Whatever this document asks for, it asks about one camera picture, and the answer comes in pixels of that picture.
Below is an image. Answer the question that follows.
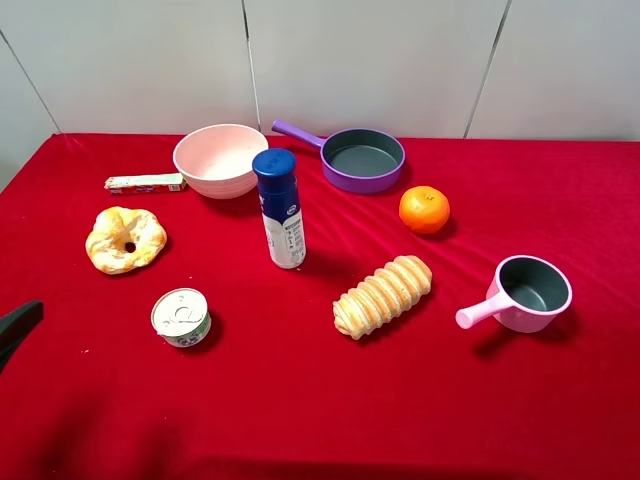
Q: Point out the pink toy saucepan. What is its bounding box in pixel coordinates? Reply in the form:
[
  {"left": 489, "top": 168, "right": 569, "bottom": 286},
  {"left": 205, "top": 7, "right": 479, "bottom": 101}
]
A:
[{"left": 455, "top": 255, "right": 573, "bottom": 333}]

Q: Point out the long ridged bread loaf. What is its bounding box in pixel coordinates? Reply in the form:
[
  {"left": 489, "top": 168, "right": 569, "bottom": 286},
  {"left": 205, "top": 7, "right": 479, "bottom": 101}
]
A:
[{"left": 333, "top": 255, "right": 433, "bottom": 340}]

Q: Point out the ring shaped croissant bread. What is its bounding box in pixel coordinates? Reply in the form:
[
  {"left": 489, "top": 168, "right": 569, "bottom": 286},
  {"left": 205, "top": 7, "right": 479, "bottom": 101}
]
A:
[{"left": 85, "top": 206, "right": 167, "bottom": 275}]

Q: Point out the small tin can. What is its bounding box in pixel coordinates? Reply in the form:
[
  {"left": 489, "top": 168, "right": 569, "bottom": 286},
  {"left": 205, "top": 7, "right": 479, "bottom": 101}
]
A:
[{"left": 151, "top": 288, "right": 212, "bottom": 348}]

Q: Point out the orange mandarin fruit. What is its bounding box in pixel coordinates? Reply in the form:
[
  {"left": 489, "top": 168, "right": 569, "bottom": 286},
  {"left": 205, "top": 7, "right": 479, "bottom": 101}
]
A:
[{"left": 399, "top": 186, "right": 450, "bottom": 235}]

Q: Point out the pink ribbed bowl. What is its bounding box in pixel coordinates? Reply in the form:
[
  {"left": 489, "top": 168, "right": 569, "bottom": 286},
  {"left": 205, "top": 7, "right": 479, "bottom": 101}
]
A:
[{"left": 173, "top": 124, "right": 268, "bottom": 200}]

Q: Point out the green red toothpaste box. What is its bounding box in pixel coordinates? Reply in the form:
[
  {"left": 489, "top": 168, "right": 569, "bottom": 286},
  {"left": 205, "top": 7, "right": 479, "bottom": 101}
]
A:
[{"left": 104, "top": 173, "right": 186, "bottom": 194}]

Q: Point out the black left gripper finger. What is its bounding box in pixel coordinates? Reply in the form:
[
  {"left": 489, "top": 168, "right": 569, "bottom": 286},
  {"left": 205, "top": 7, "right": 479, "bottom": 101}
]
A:
[{"left": 0, "top": 300, "right": 44, "bottom": 372}]

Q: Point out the blue white milk bottle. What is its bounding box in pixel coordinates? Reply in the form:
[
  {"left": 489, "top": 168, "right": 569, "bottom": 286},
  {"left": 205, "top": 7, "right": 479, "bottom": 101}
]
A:
[{"left": 252, "top": 148, "right": 306, "bottom": 269}]

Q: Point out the red velvet tablecloth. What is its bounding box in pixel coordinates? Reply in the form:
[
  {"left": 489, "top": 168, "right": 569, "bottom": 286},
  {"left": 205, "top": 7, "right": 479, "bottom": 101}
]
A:
[{"left": 1, "top": 134, "right": 639, "bottom": 479}]

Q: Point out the purple toy frying pan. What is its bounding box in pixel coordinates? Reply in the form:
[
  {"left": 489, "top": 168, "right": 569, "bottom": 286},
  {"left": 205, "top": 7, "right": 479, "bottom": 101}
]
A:
[{"left": 271, "top": 119, "right": 406, "bottom": 194}]

